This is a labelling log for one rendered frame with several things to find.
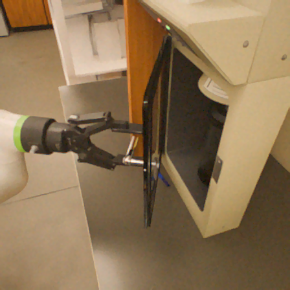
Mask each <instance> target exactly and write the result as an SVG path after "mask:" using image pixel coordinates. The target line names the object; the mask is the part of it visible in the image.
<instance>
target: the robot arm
mask: <svg viewBox="0 0 290 290"><path fill-rule="evenodd" d="M69 123H70V124H69ZM94 123H97V124H94ZM80 124H93V125H92V126H86V127H84V128H81V127H80V126H78V125H80ZM110 128H111V132H115V133H133V134H139V135H142V134H143V124H132V123H128V122H127V121H126V120H116V119H114V118H112V116H111V112H110V111H103V112H99V113H91V114H86V115H76V114H72V115H71V116H70V117H69V119H68V123H60V122H56V121H55V120H54V119H53V118H46V117H34V116H28V115H20V114H16V113H12V112H9V111H5V110H2V109H0V204H2V203H4V202H5V201H6V200H8V199H9V198H11V197H14V196H15V195H18V194H19V193H20V192H21V191H22V189H24V187H25V186H26V185H27V181H28V172H27V167H26V164H25V157H24V152H26V153H31V154H34V153H36V154H42V155H52V154H53V153H54V152H56V153H68V152H74V153H76V154H77V156H78V159H77V161H78V162H83V163H87V164H92V165H93V166H99V167H102V168H106V169H108V170H111V171H113V170H114V169H115V166H129V165H125V163H123V158H124V157H126V155H122V154H118V155H117V157H116V156H114V155H112V154H110V153H109V152H107V151H105V150H102V149H100V148H98V147H96V146H95V144H93V143H92V141H91V139H90V136H91V135H93V134H95V133H100V132H102V131H105V130H107V129H110ZM90 147H91V149H90V150H88V149H89V148H90ZM111 159H112V160H111Z"/></svg>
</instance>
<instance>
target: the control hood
mask: <svg viewBox="0 0 290 290"><path fill-rule="evenodd" d="M138 1H139V2H141V3H142V4H144V5H145V6H146V7H147V8H148V9H150V10H151V11H152V12H153V13H154V14H155V15H158V16H159V17H160V18H161V19H162V20H164V22H166V23H167V24H168V25H169V26H172V28H173V29H174V30H175V31H176V33H177V34H178V35H179V36H180V37H182V39H183V41H184V42H185V43H186V44H187V45H188V46H189V47H190V48H191V49H192V50H193V51H194V52H195V54H196V55H197V56H198V57H199V58H201V60H202V61H203V62H204V63H205V64H207V65H208V66H209V67H210V68H211V69H213V70H214V71H215V72H216V73H218V74H219V75H220V76H221V77H222V78H223V79H225V80H226V81H227V82H228V83H229V84H230V85H239V84H245V83H246V82H247V78H248V75H249V71H250V68H251V64H252V61H253V57H254V53H255V50H256V47H257V44H258V40H259V37H260V31H261V28H262V25H263V20H264V16H263V14H262V13H258V12H256V11H254V10H252V9H250V8H247V7H246V6H243V5H241V4H237V3H235V2H233V1H231V0H206V1H201V2H197V3H192V4H189V5H188V4H186V3H183V2H180V1H176V0H138Z"/></svg>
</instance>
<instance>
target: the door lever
mask: <svg viewBox="0 0 290 290"><path fill-rule="evenodd" d="M138 141H139V140H138V137H136V136H132V139H131V142H130V144H129V148H128V152H127V155H126V157H124V158H123V163H125V165H131V164H136V165H141V166H143V160H142V159H134V158H133V157H134V154H135V150H136V147H137V142H138Z"/></svg>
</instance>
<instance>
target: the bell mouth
mask: <svg viewBox="0 0 290 290"><path fill-rule="evenodd" d="M199 89H200V90H201V92H202V93H203V94H204V95H206V96H207V97H209V98H211V99H212V100H214V101H216V102H218V103H220V104H226V105H228V106H229V98H228V94H227V93H226V92H225V91H224V90H222V88H220V86H219V85H217V84H216V83H215V82H214V81H213V80H211V79H210V78H209V77H208V76H207V75H206V74H205V73H203V75H202V76H201V77H200V79H199Z"/></svg>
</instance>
